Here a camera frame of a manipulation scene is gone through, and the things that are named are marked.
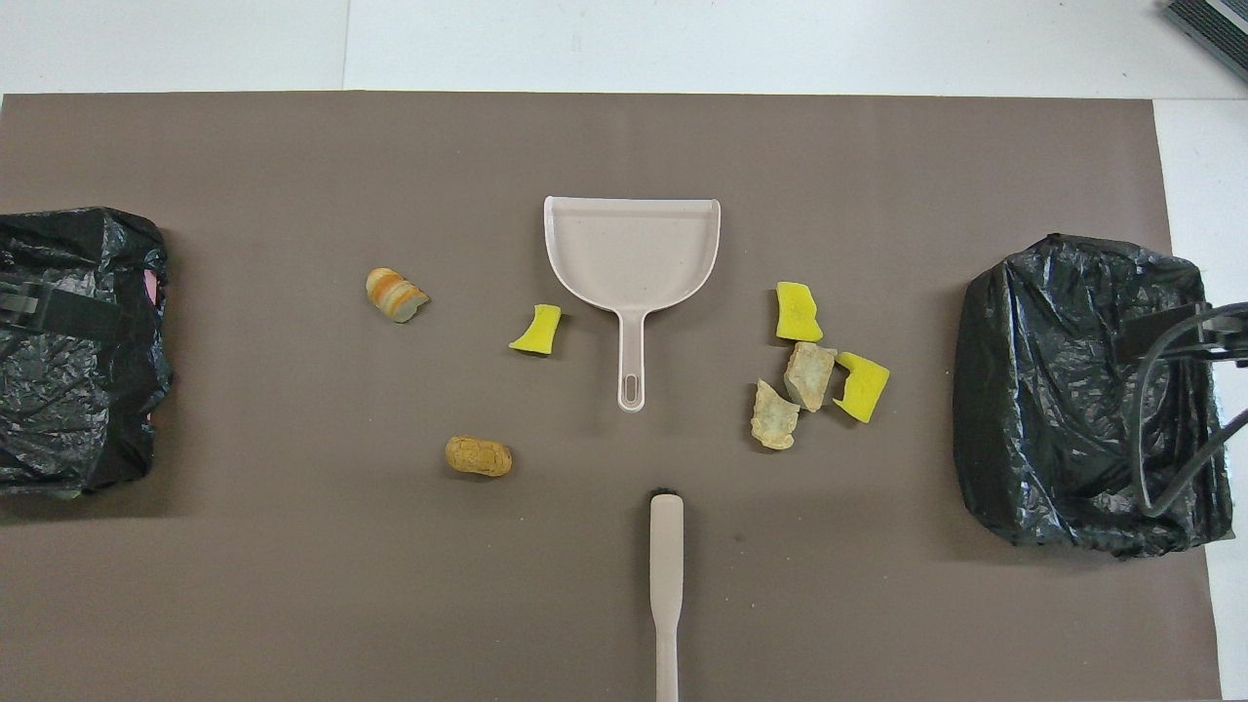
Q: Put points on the yellow sponge piece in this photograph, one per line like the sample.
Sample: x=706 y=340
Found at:
x=864 y=388
x=798 y=312
x=538 y=331

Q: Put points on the orange striped croissant piece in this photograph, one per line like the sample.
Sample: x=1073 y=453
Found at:
x=393 y=292

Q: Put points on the croissant piece with beige underside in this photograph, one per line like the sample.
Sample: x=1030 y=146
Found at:
x=809 y=375

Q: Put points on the beige torn bread piece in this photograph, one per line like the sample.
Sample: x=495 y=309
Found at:
x=773 y=419

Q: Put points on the brown oval bun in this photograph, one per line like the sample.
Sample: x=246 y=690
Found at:
x=478 y=455

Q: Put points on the beige plastic dustpan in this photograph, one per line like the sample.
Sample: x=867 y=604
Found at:
x=632 y=253

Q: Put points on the black bag lined bin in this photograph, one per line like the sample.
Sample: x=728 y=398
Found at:
x=88 y=409
x=1053 y=390

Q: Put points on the small pink tag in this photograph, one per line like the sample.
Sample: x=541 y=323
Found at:
x=150 y=285

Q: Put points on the grey ribbed vent device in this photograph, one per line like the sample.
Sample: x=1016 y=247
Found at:
x=1214 y=24

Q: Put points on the brown table mat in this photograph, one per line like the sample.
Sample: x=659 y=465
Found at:
x=585 y=146

